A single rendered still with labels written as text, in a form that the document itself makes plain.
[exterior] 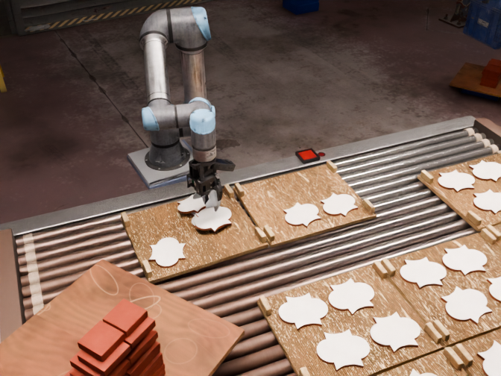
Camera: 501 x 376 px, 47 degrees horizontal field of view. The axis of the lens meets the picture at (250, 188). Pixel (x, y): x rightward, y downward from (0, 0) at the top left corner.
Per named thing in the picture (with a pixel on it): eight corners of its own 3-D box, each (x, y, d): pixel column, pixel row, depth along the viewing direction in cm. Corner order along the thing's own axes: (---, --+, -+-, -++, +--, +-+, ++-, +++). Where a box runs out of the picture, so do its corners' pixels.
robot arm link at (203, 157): (205, 136, 182) (222, 145, 178) (206, 148, 185) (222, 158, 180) (186, 145, 178) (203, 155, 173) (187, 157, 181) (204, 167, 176)
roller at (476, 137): (19, 254, 194) (16, 242, 192) (478, 139, 254) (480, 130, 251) (20, 262, 191) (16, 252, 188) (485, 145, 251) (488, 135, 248)
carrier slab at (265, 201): (232, 190, 216) (232, 186, 215) (328, 166, 229) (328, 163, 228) (271, 248, 190) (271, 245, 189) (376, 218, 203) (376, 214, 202)
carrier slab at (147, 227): (120, 219, 202) (119, 215, 201) (227, 190, 216) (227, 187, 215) (149, 285, 176) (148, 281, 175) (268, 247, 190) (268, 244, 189)
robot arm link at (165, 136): (150, 131, 237) (145, 102, 229) (182, 128, 239) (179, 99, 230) (150, 147, 228) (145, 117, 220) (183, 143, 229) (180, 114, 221)
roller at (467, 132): (18, 245, 198) (14, 233, 195) (470, 134, 258) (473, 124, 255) (19, 253, 195) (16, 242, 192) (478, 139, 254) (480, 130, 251)
